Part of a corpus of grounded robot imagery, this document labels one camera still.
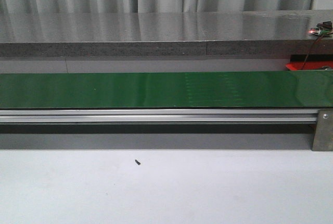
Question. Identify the small lit circuit board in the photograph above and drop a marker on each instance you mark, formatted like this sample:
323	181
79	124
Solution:
322	29

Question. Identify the steel conveyor support bracket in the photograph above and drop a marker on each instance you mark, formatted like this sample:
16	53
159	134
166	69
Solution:
323	133

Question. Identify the red plastic tray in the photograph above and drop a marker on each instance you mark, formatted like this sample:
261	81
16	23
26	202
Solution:
312	65

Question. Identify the aluminium conveyor side rail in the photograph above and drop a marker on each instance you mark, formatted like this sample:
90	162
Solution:
160	116

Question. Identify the green conveyor belt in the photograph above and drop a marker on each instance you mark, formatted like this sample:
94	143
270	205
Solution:
261	89

